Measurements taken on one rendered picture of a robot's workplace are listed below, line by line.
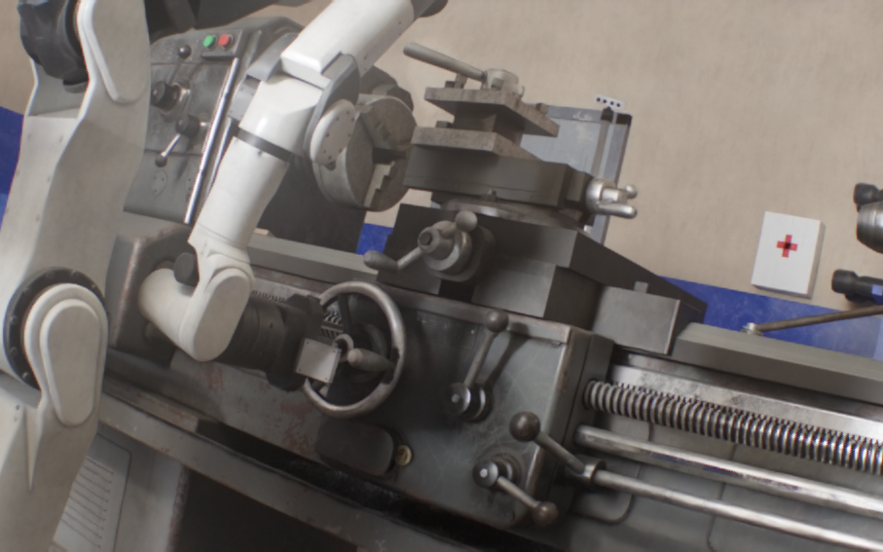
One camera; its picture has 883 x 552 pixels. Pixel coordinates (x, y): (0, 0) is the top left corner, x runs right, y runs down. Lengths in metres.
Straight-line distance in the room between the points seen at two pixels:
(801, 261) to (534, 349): 3.42
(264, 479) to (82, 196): 0.72
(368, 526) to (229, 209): 0.62
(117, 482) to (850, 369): 1.48
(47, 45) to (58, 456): 0.46
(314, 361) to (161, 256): 0.90
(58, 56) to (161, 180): 1.16
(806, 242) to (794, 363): 3.35
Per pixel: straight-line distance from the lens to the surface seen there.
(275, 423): 1.91
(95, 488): 2.22
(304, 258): 1.90
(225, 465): 1.75
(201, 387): 2.08
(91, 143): 1.10
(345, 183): 2.09
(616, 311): 1.51
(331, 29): 1.14
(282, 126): 1.10
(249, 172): 1.10
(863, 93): 5.05
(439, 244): 1.40
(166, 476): 2.03
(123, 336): 2.06
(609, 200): 1.51
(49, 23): 1.11
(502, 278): 1.44
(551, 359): 1.39
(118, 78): 1.09
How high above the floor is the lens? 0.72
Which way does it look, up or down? 4 degrees up
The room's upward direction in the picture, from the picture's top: 15 degrees clockwise
